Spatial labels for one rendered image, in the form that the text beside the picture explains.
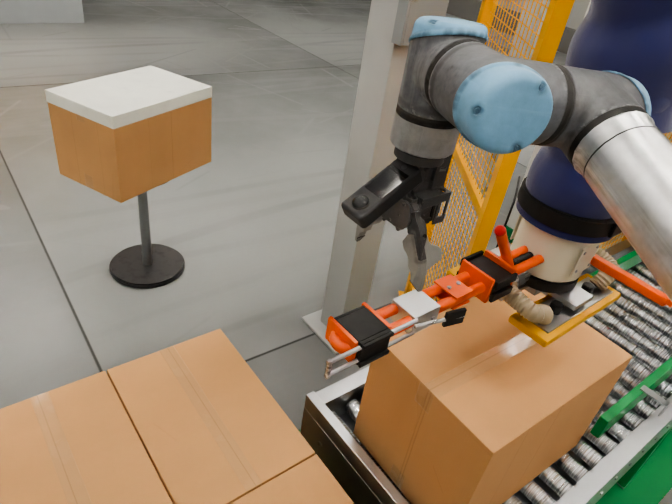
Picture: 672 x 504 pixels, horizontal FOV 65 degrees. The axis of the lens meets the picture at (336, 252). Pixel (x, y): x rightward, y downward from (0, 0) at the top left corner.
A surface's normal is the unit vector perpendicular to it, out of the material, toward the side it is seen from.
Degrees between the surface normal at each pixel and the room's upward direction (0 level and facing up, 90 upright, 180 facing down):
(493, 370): 0
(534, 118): 90
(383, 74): 90
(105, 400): 0
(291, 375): 0
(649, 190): 56
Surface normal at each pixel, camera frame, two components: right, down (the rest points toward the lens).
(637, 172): -0.66, -0.34
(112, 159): -0.49, 0.43
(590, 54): -0.93, 0.04
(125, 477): 0.14, -0.82
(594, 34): -0.87, -0.15
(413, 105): -0.71, 0.32
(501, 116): 0.18, 0.58
